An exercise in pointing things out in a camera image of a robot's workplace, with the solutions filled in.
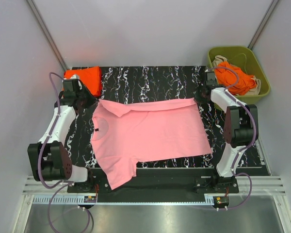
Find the pink t shirt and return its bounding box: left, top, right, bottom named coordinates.
left=91, top=98, right=212, bottom=190

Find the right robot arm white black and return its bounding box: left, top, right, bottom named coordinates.
left=195, top=70, right=259, bottom=193

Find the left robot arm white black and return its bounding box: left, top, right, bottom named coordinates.
left=27, top=75, right=97, bottom=192

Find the folded orange t shirt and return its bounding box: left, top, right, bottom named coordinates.
left=64, top=67, right=102, bottom=97

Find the orange t shirt in bin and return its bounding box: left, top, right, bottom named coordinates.
left=213, top=61, right=258, bottom=96

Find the beige t shirt in bin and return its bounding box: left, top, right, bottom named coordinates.
left=211, top=55, right=262, bottom=96

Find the black marbled table mat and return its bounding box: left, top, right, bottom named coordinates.
left=65, top=66, right=225, bottom=168

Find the olive green plastic bin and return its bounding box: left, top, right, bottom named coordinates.
left=205, top=46, right=272, bottom=110

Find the left small circuit board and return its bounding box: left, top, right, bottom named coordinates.
left=84, top=196, right=97, bottom=203

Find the small circuit board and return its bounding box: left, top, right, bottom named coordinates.
left=215, top=196, right=229, bottom=204
left=84, top=196, right=97, bottom=203

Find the right small circuit board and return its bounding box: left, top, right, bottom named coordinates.
left=215, top=196, right=229, bottom=204

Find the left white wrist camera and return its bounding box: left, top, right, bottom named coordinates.
left=67, top=74, right=80, bottom=80

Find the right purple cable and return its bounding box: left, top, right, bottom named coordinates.
left=206, top=67, right=258, bottom=211

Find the purple cable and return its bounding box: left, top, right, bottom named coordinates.
left=37, top=71, right=94, bottom=233
left=206, top=67, right=258, bottom=211

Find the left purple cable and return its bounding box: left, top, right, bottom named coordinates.
left=37, top=71, right=94, bottom=233

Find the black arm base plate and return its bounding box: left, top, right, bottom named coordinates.
left=67, top=167, right=239, bottom=194

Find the aluminium rail frame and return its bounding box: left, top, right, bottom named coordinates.
left=22, top=176, right=286, bottom=206

